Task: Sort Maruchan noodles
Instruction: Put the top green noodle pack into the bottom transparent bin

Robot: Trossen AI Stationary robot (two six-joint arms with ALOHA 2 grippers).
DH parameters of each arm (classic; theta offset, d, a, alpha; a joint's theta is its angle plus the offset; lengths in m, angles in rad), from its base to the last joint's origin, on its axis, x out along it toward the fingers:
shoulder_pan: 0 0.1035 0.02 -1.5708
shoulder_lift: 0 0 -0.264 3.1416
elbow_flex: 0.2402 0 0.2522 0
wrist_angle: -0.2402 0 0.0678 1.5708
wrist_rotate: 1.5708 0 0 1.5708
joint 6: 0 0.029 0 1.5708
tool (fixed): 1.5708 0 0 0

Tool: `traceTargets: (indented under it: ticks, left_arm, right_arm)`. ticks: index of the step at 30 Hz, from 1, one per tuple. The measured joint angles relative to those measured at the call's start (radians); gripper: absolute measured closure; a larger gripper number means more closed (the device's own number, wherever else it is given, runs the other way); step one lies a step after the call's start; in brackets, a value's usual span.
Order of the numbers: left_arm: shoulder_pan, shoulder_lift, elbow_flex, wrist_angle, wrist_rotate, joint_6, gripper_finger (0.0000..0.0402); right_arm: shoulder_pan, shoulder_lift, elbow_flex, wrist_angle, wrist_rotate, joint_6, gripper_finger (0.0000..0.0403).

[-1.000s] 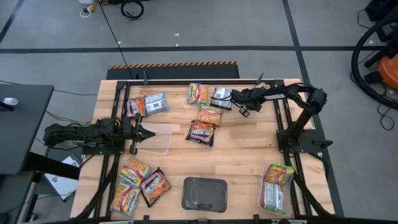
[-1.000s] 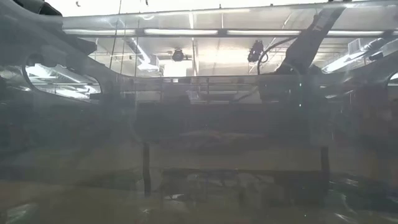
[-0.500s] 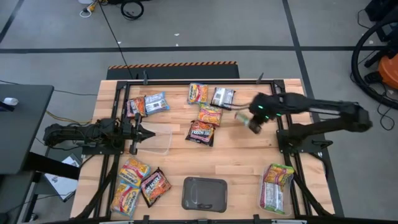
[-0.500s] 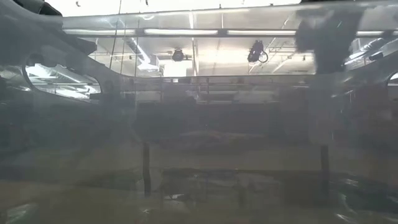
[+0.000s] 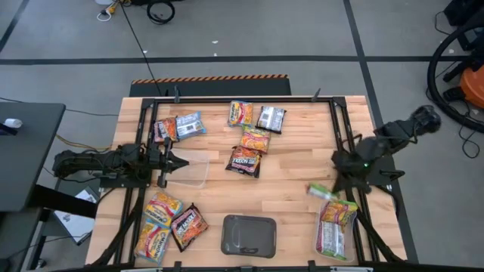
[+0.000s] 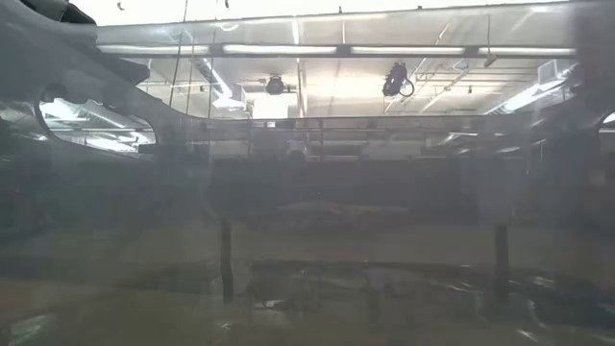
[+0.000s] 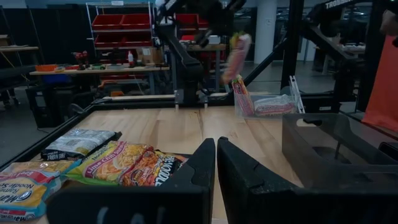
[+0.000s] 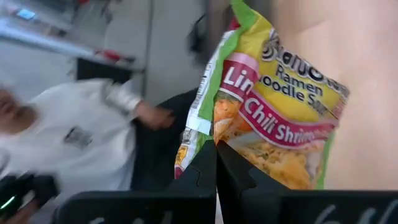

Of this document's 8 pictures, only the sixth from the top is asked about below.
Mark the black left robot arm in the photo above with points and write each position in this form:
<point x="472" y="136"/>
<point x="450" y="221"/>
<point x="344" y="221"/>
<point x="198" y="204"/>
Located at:
<point x="53" y="48"/>

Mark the clear plastic storage bin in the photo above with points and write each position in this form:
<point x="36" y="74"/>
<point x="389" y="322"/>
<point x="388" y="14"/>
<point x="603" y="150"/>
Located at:
<point x="307" y="216"/>

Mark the round black overhead camera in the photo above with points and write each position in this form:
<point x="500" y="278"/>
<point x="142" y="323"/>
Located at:
<point x="275" y="85"/>

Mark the overhead frame light bar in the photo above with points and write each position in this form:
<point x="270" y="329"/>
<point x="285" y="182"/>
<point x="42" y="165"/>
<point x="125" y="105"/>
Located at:
<point x="278" y="49"/>

